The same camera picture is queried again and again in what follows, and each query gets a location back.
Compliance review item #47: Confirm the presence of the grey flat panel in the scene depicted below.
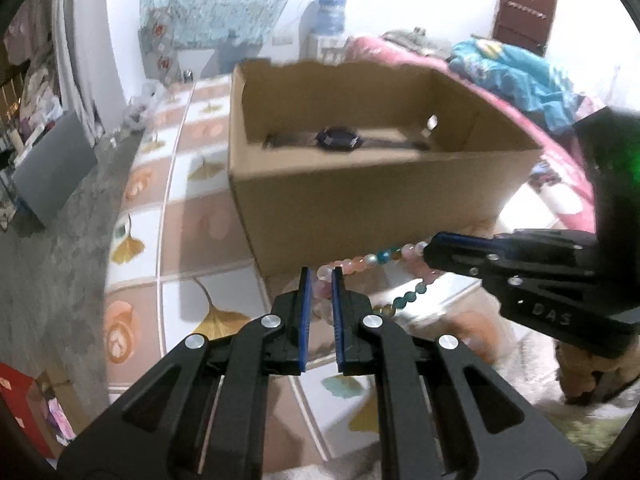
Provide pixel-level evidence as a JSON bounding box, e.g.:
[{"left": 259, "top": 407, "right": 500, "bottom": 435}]
[{"left": 12, "top": 110, "right": 99, "bottom": 227}]

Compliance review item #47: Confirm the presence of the brown cardboard box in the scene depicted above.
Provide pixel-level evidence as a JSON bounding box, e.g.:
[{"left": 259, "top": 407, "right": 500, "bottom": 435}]
[{"left": 227, "top": 58, "right": 545, "bottom": 278}]

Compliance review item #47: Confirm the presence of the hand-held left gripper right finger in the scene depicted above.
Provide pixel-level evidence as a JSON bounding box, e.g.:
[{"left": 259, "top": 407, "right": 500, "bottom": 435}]
[{"left": 332, "top": 266, "right": 587, "bottom": 480}]

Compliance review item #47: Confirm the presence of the white water dispenser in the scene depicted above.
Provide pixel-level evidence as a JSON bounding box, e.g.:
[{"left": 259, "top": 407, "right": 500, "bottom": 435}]
[{"left": 302, "top": 32, "right": 348, "bottom": 65}]

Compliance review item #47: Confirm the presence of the blue printed blanket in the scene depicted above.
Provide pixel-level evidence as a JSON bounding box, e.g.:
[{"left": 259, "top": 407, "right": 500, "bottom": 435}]
[{"left": 447, "top": 40, "right": 607, "bottom": 132}]

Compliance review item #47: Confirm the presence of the white curtain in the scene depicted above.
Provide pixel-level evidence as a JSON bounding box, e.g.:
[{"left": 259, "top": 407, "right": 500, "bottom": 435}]
[{"left": 52, "top": 0, "right": 127, "bottom": 136}]

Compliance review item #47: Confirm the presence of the blue water bottle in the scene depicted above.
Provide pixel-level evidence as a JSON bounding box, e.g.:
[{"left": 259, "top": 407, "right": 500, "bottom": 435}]
[{"left": 315, "top": 0, "right": 348, "bottom": 36}]

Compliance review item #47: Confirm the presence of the colourful bead bracelet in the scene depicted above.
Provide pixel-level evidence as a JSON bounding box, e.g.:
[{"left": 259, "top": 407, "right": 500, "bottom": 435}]
[{"left": 311, "top": 241, "right": 443, "bottom": 318}]

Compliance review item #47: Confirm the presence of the person's right hand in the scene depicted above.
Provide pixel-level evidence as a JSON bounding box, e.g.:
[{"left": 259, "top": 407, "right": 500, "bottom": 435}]
[{"left": 554, "top": 337, "right": 640, "bottom": 407}]

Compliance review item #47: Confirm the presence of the red box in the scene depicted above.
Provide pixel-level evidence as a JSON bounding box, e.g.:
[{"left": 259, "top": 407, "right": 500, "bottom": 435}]
[{"left": 0, "top": 362, "right": 57, "bottom": 461}]

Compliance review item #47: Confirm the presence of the pink floral blanket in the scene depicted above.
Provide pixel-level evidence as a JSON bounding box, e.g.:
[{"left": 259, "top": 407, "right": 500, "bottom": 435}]
[{"left": 345, "top": 35, "right": 601, "bottom": 241}]

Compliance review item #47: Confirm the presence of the grey floral cloth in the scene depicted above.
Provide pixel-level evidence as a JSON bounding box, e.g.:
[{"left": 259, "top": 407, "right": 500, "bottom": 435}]
[{"left": 140, "top": 10, "right": 182, "bottom": 81}]

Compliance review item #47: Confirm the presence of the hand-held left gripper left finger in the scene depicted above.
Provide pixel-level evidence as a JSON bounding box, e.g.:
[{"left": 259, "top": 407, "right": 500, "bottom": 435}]
[{"left": 56, "top": 266, "right": 314, "bottom": 480}]

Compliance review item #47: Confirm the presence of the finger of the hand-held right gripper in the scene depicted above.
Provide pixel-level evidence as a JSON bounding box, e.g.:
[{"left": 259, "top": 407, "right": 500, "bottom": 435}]
[
  {"left": 424, "top": 253, "right": 502, "bottom": 282},
  {"left": 423, "top": 231, "right": 502, "bottom": 257}
]

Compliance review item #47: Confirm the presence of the leaf patterned tablecloth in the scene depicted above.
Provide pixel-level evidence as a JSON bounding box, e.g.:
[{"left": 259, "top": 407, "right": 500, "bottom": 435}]
[{"left": 102, "top": 75, "right": 503, "bottom": 477}]

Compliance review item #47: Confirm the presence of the open wardrobe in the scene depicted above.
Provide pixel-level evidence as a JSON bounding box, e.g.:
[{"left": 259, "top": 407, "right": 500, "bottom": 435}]
[{"left": 0, "top": 0, "right": 67, "bottom": 201}]

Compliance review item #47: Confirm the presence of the brown wooden door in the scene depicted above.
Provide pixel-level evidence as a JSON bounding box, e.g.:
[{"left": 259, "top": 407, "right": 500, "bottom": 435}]
[{"left": 492, "top": 0, "right": 560, "bottom": 56}]

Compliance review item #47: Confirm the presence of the white plastic bag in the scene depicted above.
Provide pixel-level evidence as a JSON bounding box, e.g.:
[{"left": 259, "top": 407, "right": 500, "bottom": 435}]
[{"left": 122, "top": 82, "right": 162, "bottom": 132}]

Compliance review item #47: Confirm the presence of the purple smart watch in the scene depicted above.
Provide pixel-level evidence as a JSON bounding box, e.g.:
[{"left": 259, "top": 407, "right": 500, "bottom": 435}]
[{"left": 263, "top": 126, "right": 432, "bottom": 151}]

